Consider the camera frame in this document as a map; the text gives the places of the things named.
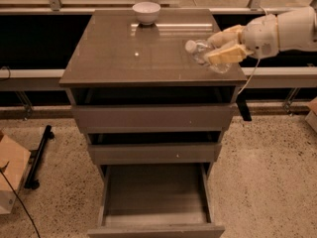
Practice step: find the white ceramic bowl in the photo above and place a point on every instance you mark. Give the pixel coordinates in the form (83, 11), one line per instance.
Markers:
(146, 12)

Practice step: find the cardboard box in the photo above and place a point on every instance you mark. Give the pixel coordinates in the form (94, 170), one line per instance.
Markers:
(311, 117)
(13, 162)

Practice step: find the metal railing frame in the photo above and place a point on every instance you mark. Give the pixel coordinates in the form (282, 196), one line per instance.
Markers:
(263, 77)

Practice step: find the grey bottom drawer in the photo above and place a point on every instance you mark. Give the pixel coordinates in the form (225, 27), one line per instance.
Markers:
(156, 201)

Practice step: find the grey drawer cabinet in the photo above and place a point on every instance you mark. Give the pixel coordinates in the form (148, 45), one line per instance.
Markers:
(118, 61)

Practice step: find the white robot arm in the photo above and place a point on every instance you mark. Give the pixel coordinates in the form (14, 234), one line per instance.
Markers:
(296, 31)

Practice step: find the grey top drawer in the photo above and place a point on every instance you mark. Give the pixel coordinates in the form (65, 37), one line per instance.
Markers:
(152, 118)

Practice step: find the grey middle drawer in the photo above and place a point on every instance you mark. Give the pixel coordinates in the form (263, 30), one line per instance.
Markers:
(154, 148)

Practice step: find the grey drawer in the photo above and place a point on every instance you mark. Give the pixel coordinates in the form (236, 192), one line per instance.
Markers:
(156, 201)
(154, 148)
(152, 118)

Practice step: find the cardboard box left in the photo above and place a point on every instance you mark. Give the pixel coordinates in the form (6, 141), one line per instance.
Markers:
(13, 162)

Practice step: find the clear plastic water bottle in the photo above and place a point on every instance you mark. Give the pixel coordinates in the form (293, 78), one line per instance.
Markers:
(199, 49)

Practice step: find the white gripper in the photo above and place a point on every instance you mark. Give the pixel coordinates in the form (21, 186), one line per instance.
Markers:
(262, 36)

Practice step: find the cardboard box right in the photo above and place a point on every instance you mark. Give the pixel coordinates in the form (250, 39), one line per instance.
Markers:
(311, 117)

